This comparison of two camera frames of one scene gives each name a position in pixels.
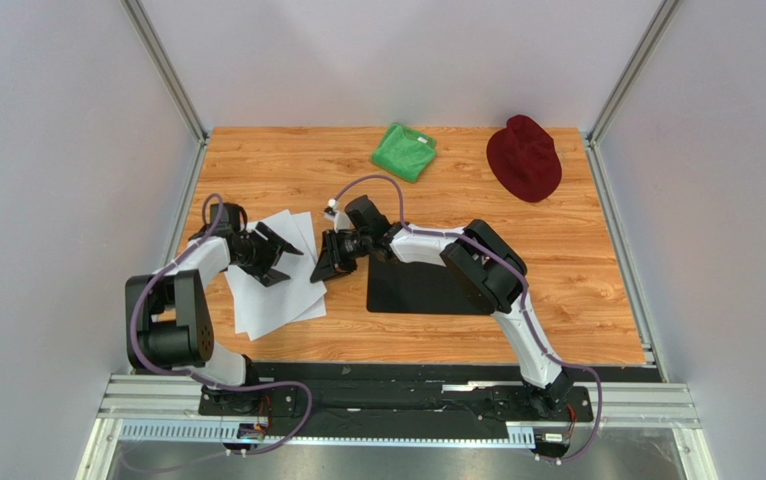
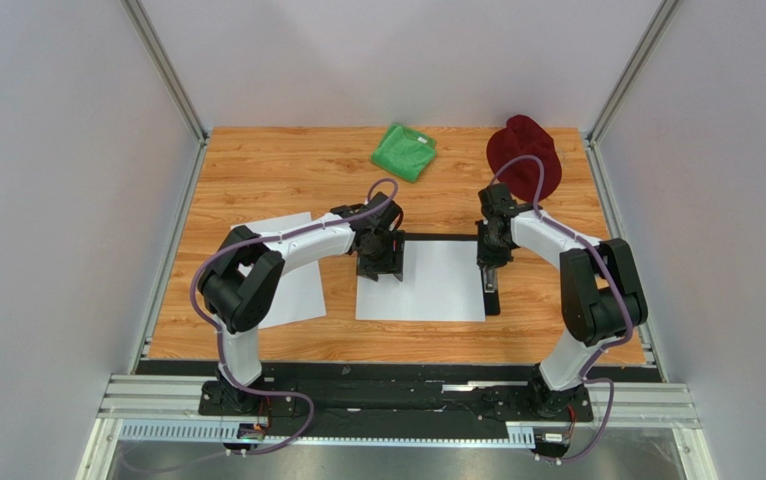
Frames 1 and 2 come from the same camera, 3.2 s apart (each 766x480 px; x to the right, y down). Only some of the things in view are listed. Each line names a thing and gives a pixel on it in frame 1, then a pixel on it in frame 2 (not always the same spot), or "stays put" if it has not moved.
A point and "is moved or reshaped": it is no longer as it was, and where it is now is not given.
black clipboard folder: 418,288 is moved or reshaped
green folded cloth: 403,153 stays put
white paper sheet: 240,326 is moved or reshaped
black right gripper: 336,252 → 490,260
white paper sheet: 260,307 → 442,281
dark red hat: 523,157 stays put
